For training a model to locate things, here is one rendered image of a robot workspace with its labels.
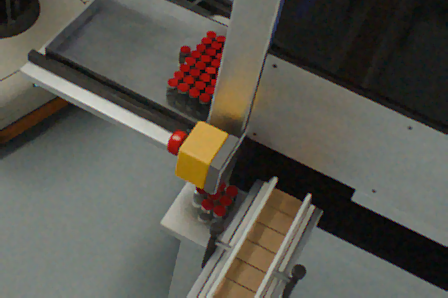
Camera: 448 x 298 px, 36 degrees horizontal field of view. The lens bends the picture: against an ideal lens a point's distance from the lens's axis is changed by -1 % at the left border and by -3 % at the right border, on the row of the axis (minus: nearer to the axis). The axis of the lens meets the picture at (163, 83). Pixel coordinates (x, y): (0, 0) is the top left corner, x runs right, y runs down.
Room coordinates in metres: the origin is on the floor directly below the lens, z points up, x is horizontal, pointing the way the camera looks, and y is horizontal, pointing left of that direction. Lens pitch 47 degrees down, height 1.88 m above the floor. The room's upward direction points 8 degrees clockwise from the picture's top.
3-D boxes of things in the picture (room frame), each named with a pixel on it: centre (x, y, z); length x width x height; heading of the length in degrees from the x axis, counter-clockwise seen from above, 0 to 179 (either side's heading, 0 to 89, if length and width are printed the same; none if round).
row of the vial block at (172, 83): (0.95, -0.05, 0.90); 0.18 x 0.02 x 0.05; 156
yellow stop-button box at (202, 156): (0.67, -0.08, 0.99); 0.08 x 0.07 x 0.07; 67
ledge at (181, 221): (0.64, -0.11, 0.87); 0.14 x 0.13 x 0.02; 67
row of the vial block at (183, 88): (0.95, -0.07, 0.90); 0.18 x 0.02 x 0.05; 156
